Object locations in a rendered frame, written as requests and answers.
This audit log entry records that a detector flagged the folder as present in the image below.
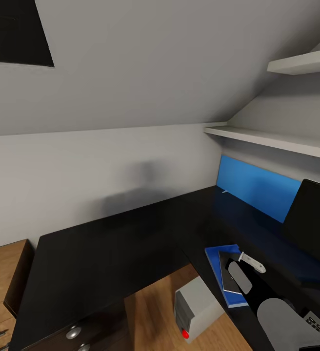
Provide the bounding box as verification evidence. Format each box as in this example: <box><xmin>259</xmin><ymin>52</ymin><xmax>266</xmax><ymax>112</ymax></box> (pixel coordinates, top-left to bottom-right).
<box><xmin>204</xmin><ymin>244</ymin><xmax>249</xmax><ymax>308</ymax></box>

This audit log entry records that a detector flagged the monitor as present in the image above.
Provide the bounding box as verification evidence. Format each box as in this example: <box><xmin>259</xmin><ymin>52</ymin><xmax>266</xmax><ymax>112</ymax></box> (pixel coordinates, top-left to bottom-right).
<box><xmin>278</xmin><ymin>178</ymin><xmax>320</xmax><ymax>287</ymax></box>

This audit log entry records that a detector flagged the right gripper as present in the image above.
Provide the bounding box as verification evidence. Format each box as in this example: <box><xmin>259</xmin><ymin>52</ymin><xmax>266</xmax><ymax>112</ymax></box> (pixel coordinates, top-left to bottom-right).
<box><xmin>225</xmin><ymin>258</ymin><xmax>234</xmax><ymax>270</ymax></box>

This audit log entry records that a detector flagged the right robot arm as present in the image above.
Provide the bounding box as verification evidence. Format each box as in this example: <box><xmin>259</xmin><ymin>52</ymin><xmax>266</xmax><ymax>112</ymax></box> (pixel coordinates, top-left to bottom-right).
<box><xmin>225</xmin><ymin>253</ymin><xmax>320</xmax><ymax>351</ymax></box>

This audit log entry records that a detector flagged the mouse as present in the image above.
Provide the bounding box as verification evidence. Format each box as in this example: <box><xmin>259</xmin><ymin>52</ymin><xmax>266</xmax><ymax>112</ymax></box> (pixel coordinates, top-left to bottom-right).
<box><xmin>283</xmin><ymin>298</ymin><xmax>296</xmax><ymax>311</ymax></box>

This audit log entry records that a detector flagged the notebook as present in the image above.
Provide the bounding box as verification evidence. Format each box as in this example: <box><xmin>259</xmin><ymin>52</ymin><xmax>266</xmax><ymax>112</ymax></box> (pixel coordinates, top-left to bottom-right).
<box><xmin>219</xmin><ymin>251</ymin><xmax>242</xmax><ymax>294</ymax></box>

